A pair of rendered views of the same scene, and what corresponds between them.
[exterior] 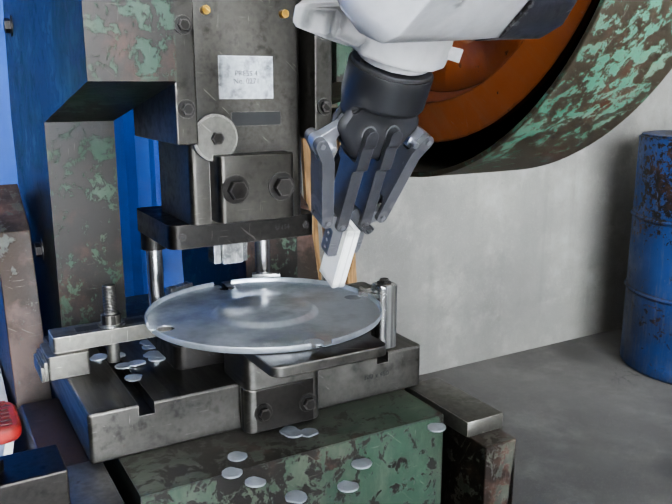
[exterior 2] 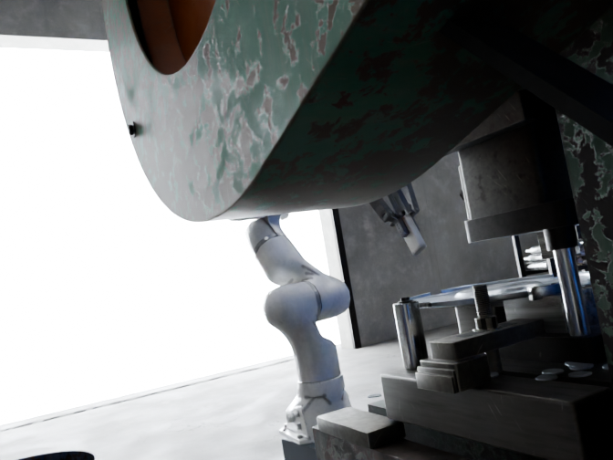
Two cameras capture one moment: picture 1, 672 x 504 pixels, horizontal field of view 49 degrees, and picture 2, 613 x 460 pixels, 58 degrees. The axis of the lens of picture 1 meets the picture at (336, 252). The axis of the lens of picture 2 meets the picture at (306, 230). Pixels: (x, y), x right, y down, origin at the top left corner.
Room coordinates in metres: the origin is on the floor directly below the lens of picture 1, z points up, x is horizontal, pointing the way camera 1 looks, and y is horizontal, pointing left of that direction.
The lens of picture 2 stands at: (1.73, -0.16, 0.85)
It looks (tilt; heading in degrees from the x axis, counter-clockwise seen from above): 5 degrees up; 182
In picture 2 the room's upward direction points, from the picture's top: 9 degrees counter-clockwise
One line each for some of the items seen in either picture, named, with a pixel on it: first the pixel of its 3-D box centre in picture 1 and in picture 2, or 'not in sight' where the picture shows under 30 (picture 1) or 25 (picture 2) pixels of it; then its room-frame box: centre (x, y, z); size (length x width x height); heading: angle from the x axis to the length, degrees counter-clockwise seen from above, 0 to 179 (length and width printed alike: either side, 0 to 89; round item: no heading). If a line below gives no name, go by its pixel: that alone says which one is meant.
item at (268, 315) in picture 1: (265, 310); (498, 289); (0.88, 0.09, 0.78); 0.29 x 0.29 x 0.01
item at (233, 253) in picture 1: (228, 247); (555, 243); (0.98, 0.15, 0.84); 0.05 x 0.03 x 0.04; 120
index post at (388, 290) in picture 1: (383, 312); (410, 331); (0.96, -0.07, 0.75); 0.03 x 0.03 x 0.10; 30
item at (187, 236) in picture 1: (224, 230); (562, 225); (0.99, 0.15, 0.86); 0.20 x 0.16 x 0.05; 120
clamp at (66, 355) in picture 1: (104, 324); not in sight; (0.90, 0.30, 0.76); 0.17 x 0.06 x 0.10; 120
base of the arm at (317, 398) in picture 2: not in sight; (315, 403); (0.27, -0.26, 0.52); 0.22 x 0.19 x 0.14; 37
